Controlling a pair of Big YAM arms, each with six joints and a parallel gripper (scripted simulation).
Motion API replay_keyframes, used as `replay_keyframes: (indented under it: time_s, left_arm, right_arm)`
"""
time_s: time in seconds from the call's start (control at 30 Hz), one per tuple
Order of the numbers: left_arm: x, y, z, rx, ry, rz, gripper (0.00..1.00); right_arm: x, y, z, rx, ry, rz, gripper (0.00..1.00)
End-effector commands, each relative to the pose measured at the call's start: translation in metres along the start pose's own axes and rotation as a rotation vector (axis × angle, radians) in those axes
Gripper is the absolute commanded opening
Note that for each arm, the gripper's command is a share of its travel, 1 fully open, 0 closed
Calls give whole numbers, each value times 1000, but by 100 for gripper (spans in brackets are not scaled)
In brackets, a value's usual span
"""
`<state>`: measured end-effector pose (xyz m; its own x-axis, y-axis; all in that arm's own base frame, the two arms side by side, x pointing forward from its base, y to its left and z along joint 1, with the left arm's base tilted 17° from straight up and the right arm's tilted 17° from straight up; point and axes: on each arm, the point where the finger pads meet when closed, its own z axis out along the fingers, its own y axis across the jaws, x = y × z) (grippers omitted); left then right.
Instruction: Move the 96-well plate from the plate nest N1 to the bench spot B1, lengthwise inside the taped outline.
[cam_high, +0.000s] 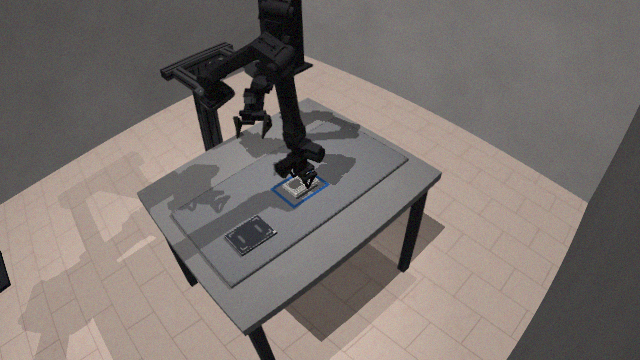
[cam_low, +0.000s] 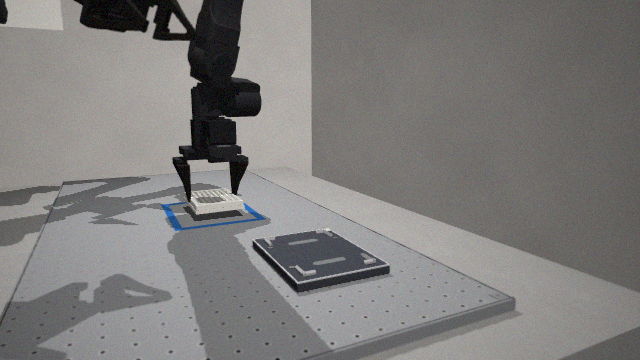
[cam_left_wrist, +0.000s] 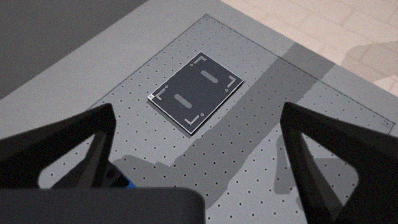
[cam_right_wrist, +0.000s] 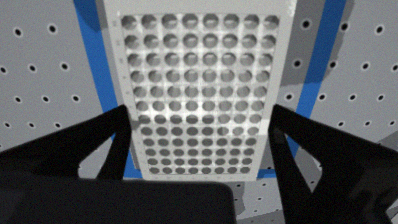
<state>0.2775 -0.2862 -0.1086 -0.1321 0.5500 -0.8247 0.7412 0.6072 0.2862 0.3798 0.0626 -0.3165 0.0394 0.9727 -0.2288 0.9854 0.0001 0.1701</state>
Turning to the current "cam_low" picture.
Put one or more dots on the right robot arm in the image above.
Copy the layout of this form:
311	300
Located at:
216	57

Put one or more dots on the white well plate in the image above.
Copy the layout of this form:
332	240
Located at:
215	200

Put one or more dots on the blue tape outline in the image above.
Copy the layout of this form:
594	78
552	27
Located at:
177	226

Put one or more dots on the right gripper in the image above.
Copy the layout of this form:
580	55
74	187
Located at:
237	168

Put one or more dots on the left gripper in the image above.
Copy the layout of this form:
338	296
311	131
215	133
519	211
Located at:
98	14

